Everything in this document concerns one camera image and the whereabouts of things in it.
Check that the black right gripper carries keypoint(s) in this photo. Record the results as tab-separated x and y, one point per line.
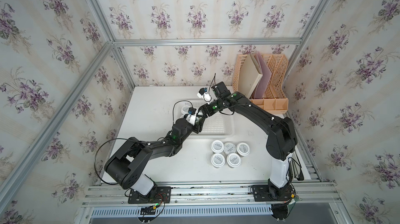
204	107

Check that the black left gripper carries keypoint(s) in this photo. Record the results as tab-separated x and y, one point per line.
198	128

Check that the yogurt cup row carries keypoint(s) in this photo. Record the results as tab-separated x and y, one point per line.
243	149
229	148
233	160
218	160
217	146
185	109

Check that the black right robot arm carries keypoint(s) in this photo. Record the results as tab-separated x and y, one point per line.
281	136

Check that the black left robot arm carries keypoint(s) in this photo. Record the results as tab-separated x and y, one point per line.
127	164

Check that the white perforated plastic basket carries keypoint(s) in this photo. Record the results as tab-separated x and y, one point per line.
218	126

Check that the beige folder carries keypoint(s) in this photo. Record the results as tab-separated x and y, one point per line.
249	76

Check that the purple folder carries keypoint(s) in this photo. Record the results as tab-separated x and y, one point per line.
265	79

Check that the peach plastic file organizer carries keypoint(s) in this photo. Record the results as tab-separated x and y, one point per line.
273	99

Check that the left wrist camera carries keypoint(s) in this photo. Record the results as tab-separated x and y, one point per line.
192	115

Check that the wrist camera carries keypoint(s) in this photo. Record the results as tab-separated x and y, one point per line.
192	115
204	94

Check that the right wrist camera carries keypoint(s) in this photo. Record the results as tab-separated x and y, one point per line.
204	94

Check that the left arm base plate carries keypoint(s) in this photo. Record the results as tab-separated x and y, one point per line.
156	195

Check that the small circuit board with wires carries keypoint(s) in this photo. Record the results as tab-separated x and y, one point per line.
148	210

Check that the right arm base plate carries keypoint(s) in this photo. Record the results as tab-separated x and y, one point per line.
269	192

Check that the aluminium mounting rail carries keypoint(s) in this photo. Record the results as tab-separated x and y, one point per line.
209	194

